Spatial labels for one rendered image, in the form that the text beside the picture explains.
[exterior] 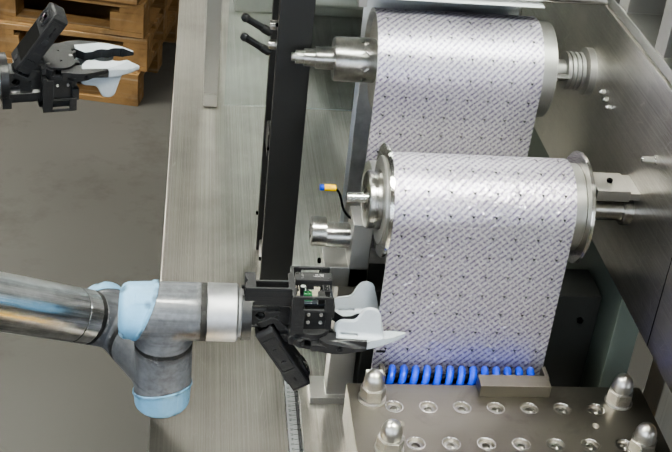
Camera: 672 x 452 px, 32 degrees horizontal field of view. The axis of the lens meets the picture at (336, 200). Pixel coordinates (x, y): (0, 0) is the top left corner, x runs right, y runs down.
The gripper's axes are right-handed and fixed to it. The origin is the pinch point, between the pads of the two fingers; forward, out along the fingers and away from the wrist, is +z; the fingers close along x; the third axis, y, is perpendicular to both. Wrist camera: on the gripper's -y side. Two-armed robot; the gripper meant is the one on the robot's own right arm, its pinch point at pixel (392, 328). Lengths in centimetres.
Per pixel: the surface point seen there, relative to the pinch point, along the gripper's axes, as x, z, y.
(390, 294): -0.1, -0.9, 5.6
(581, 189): 2.8, 22.3, 20.5
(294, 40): 33.2, -13.0, 26.1
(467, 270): -0.1, 8.6, 9.6
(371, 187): 4.0, -4.4, 19.0
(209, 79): 102, -24, -13
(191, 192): 66, -27, -19
